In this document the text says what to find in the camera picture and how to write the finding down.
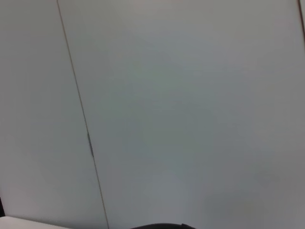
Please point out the black round teapot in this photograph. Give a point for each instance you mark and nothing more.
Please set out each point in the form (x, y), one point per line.
(164, 226)

